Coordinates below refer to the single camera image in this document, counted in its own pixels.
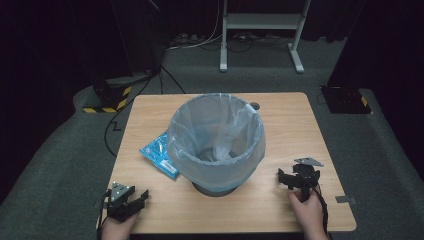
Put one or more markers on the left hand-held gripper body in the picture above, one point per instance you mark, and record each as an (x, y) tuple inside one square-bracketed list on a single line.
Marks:
[(117, 200)]

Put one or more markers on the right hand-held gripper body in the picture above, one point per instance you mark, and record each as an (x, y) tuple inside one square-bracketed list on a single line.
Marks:
[(306, 175)]

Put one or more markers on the person's left hand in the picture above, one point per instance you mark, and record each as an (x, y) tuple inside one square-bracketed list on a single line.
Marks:
[(116, 229)]

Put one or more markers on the person's right hand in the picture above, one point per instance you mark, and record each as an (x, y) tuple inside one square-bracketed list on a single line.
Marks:
[(307, 213)]

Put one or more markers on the blue snack packet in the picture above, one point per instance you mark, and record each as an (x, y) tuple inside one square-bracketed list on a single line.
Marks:
[(156, 153)]

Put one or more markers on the grey tape piece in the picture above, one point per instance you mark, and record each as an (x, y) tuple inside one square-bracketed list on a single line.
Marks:
[(345, 199)]

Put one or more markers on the bin with clear bag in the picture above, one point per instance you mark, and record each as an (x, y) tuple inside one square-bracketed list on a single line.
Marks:
[(186, 146)]

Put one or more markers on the dark round trash bin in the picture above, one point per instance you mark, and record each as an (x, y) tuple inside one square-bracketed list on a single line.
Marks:
[(215, 190)]

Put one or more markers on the black base with yellow stripes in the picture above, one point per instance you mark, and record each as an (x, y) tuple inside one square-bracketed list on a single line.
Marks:
[(110, 100)]

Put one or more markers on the white metal stand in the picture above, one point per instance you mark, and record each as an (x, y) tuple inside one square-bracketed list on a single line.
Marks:
[(260, 20)]

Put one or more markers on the power strip with plugs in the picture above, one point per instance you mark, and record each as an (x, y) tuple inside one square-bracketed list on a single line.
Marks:
[(183, 39)]

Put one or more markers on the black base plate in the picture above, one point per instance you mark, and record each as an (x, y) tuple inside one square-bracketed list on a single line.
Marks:
[(345, 100)]

